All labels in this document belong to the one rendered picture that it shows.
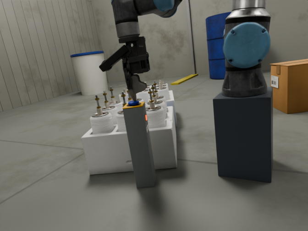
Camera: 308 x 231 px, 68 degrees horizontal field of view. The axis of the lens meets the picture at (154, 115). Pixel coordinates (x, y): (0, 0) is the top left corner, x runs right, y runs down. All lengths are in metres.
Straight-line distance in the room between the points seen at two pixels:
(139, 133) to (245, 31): 0.45
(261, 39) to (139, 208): 0.62
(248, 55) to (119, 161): 0.65
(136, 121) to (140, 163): 0.16
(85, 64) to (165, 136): 2.81
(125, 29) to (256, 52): 0.39
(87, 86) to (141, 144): 2.91
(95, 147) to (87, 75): 2.68
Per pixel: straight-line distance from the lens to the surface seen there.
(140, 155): 0.84
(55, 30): 4.47
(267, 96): 0.80
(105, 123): 1.01
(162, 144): 0.95
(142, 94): 1.48
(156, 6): 0.74
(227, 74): 0.85
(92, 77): 3.63
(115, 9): 0.79
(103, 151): 1.01
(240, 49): 0.67
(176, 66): 4.35
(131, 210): 0.81
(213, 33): 3.40
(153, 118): 0.95
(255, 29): 0.66
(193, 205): 0.79
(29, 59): 4.06
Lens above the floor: 0.48
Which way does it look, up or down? 15 degrees down
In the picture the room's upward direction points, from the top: 8 degrees counter-clockwise
